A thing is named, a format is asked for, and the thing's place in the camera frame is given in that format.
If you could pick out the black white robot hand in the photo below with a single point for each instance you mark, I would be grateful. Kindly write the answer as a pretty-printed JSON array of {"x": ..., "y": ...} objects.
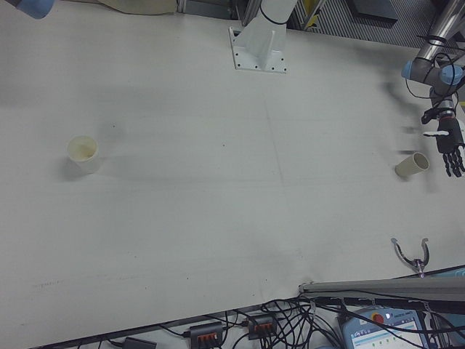
[{"x": 450, "y": 136}]

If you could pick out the beige paper cup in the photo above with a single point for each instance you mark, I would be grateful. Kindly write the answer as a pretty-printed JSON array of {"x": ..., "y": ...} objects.
[{"x": 408, "y": 168}]

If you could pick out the white paper cup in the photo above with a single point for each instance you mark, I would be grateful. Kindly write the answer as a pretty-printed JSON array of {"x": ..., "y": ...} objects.
[{"x": 86, "y": 160}]

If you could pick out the UR5e robot arm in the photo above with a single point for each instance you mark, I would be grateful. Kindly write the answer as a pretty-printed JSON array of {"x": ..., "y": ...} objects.
[
  {"x": 428, "y": 54},
  {"x": 34, "y": 7}
]

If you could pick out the metal spring clamp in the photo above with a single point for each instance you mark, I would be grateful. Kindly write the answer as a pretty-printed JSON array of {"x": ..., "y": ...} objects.
[{"x": 417, "y": 261}]

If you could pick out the teal plastic cover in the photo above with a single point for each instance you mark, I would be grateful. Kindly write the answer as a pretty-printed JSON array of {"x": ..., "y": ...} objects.
[{"x": 450, "y": 273}]

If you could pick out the black equipment box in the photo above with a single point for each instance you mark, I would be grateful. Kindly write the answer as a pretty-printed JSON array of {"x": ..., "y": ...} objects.
[{"x": 374, "y": 11}]

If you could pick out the robot teach pendant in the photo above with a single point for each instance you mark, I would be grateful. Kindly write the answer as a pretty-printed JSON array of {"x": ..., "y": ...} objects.
[{"x": 385, "y": 332}]

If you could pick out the black orange power hub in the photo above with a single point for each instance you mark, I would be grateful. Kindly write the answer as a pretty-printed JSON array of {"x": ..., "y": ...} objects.
[
  {"x": 262, "y": 326},
  {"x": 206, "y": 332}
]

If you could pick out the black adapter box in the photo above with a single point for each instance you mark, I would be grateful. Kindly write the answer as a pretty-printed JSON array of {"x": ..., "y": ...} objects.
[{"x": 140, "y": 343}]

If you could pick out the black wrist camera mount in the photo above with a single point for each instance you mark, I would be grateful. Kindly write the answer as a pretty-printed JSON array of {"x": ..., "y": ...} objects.
[{"x": 430, "y": 115}]

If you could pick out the grey aluminium rail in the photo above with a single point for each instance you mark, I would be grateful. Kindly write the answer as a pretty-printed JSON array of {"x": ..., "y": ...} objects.
[{"x": 381, "y": 286}]

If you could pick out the yellow black striped bracket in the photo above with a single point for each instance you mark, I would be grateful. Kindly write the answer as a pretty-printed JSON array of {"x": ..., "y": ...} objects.
[{"x": 312, "y": 14}]

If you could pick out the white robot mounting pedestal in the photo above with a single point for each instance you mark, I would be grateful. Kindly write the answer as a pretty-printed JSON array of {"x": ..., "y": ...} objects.
[{"x": 259, "y": 47}]

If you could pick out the aluminium frame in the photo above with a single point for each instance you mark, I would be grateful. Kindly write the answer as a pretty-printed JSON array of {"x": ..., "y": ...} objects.
[{"x": 218, "y": 7}]

